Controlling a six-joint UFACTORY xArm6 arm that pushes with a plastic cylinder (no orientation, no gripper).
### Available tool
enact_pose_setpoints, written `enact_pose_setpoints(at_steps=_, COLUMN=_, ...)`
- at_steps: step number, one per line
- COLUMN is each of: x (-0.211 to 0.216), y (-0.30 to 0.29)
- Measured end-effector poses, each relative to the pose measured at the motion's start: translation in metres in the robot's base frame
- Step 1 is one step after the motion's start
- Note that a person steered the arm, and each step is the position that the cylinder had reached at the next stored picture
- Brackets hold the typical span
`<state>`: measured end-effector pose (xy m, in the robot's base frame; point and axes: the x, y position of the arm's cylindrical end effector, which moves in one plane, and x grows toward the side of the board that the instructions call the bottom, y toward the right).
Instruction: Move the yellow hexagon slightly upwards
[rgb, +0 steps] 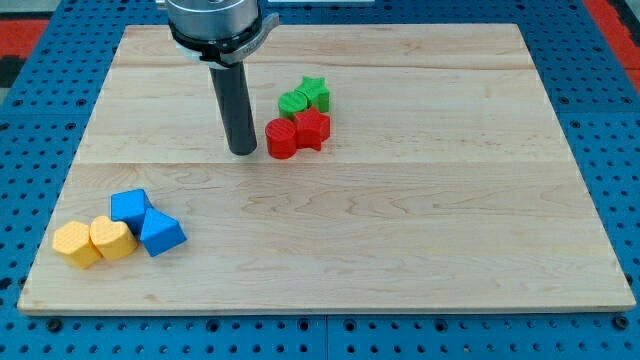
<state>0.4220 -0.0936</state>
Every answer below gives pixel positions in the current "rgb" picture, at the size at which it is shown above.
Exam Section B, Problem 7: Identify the green star block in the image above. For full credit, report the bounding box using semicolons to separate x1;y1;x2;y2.
295;76;331;113

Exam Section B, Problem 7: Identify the red star block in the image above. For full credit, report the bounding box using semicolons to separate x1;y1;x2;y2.
294;107;331;151

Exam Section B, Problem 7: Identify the blue cube block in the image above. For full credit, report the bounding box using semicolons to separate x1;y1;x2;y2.
110;189;152;235

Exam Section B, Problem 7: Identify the red cylinder block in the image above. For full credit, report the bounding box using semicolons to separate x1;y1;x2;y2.
265;118;297;159

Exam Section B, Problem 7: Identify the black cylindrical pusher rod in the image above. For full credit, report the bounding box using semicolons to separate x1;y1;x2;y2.
209;62;257;156

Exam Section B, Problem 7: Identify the wooden board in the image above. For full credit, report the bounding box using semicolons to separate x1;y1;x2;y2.
18;24;636;316

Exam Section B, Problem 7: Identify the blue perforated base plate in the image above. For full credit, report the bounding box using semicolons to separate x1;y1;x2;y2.
1;1;639;359

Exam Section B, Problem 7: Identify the yellow hexagon block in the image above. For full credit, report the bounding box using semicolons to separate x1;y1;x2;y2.
52;221;102;269

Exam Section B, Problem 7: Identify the blue triangle block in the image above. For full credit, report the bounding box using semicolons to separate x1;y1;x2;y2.
140;208;187;257

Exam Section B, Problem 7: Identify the yellow heart block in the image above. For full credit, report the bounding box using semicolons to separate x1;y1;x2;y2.
90;215;138;261

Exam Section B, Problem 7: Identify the green cylinder block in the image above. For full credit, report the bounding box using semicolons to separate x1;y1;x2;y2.
277;91;308;120

